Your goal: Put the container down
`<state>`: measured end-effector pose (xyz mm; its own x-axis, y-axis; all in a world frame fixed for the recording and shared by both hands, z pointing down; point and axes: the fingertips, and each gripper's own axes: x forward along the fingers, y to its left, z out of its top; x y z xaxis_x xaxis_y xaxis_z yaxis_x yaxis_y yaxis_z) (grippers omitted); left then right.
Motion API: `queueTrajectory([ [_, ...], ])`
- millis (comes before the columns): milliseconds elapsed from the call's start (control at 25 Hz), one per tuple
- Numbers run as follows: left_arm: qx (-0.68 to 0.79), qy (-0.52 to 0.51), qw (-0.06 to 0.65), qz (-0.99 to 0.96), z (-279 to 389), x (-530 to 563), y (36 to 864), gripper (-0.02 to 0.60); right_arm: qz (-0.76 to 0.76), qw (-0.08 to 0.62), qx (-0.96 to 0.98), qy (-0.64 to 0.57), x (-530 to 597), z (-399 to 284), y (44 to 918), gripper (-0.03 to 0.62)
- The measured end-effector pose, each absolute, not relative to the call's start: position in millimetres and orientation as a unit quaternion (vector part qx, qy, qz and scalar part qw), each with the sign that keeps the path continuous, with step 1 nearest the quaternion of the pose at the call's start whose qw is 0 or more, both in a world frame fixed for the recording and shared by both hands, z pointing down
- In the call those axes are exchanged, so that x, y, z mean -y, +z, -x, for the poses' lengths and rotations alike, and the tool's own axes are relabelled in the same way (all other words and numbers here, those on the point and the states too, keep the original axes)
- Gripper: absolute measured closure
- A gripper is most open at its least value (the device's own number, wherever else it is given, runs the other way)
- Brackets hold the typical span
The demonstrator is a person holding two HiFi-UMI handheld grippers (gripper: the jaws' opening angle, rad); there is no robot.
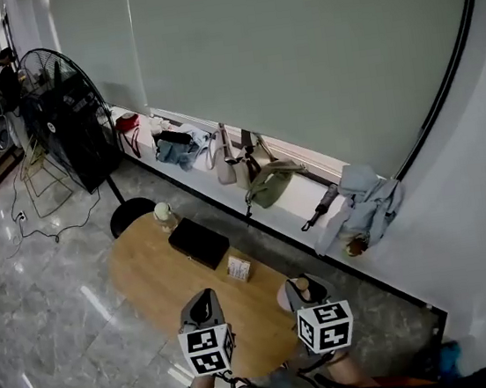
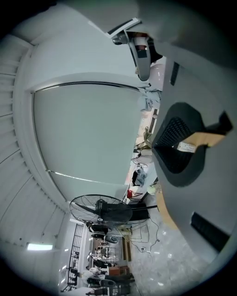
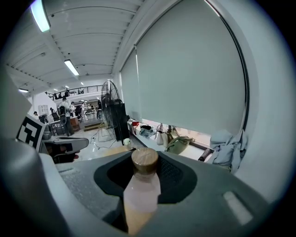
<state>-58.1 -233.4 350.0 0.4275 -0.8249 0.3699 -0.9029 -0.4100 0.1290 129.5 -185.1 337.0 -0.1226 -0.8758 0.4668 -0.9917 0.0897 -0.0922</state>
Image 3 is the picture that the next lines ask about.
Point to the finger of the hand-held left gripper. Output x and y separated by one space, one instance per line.
83 185
79 143

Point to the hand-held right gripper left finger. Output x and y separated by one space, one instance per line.
83 185

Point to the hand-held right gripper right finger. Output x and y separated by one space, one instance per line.
208 203

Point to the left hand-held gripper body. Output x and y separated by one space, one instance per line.
30 132

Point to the pink round object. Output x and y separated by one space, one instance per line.
144 162

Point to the wooden steps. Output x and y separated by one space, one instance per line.
92 127

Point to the long ceiling light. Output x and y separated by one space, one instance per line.
40 16
23 90
71 67

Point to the grey folding umbrella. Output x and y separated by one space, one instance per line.
205 154

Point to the black standing fan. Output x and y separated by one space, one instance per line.
109 104

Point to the black balcony railing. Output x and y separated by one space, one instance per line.
76 91

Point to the white window ledge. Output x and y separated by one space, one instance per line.
193 150

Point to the light blue clothing pile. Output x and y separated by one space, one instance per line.
227 150

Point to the small red container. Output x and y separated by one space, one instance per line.
135 123

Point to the olive green bag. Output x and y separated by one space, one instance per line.
179 145

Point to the small black bag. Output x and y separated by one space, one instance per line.
145 127

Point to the blue denim cloth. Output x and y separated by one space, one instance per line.
146 133

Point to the beige bag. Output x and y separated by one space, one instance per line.
171 135

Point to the white bag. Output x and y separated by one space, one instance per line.
161 137

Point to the wide grey roller blind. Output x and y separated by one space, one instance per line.
189 69

